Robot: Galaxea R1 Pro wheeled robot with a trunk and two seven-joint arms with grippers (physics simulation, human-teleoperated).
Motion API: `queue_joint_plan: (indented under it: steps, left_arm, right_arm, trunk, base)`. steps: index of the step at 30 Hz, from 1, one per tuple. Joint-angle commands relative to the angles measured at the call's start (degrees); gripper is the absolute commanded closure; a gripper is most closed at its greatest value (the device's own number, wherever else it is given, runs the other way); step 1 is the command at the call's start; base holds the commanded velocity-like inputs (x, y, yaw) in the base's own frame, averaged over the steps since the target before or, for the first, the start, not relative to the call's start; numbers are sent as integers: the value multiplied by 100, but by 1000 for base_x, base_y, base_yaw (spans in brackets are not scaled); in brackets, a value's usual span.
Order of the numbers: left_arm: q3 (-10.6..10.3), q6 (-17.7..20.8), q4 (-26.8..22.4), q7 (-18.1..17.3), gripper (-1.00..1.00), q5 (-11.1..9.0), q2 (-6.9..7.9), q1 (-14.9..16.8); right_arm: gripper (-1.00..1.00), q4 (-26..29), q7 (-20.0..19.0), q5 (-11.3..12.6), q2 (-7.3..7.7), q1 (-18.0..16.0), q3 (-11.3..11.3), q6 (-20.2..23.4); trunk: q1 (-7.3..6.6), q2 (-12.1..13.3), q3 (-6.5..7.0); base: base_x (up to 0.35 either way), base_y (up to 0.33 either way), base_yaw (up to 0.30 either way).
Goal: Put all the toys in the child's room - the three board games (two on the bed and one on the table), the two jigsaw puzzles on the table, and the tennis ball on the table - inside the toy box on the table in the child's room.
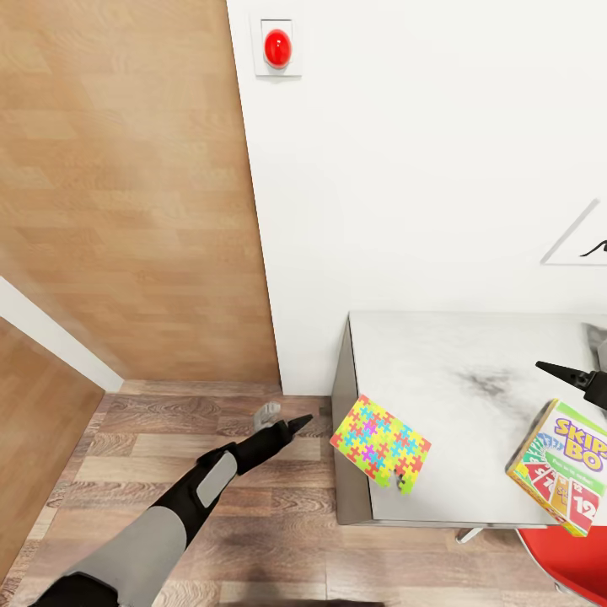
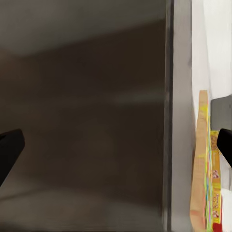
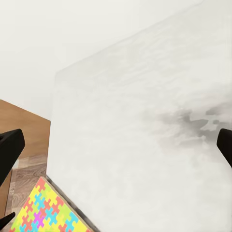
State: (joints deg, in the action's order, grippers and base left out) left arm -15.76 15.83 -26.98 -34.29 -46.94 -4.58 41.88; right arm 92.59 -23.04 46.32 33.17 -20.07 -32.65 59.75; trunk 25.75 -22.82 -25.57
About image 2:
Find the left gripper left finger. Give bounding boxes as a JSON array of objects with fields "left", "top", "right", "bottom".
[{"left": 0, "top": 129, "right": 25, "bottom": 187}]

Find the board game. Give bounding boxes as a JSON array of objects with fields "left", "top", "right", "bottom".
[{"left": 210, "top": 130, "right": 222, "bottom": 224}]

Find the jigsaw puzzle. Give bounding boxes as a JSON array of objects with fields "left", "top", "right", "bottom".
[{"left": 190, "top": 90, "right": 214, "bottom": 232}]

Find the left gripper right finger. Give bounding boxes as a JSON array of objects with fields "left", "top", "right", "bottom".
[{"left": 217, "top": 128, "right": 232, "bottom": 166}]

